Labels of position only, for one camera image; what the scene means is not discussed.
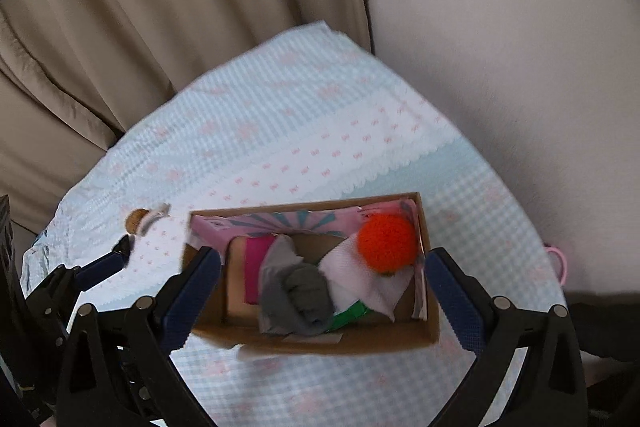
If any cardboard box with patterned flaps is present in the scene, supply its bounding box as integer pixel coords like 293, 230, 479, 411
181, 192, 441, 356

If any white cloth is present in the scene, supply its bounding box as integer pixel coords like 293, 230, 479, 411
317, 234, 419, 321

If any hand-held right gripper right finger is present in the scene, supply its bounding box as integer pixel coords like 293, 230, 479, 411
424, 247, 588, 427

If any pink loop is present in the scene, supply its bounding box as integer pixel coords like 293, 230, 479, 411
545, 246, 569, 288

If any dark grey sock ball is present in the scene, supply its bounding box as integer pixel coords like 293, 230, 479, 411
280, 264, 336, 337

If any light grey sock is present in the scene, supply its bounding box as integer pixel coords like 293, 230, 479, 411
258, 234, 307, 335

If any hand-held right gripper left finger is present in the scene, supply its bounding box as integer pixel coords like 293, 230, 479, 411
56, 246, 222, 427

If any beige curtain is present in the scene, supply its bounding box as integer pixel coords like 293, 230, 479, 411
0, 0, 377, 228

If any magenta pink pouch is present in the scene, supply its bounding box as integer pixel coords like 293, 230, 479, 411
243, 236, 281, 304

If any orange knitted ball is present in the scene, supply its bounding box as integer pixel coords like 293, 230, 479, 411
356, 213, 419, 276

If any light blue printed bed sheet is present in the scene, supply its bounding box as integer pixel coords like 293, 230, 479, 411
20, 21, 570, 427

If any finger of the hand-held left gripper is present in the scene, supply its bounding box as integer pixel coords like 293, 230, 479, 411
30, 239, 132, 314

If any green packet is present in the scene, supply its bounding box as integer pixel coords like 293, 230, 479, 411
327, 301, 372, 333

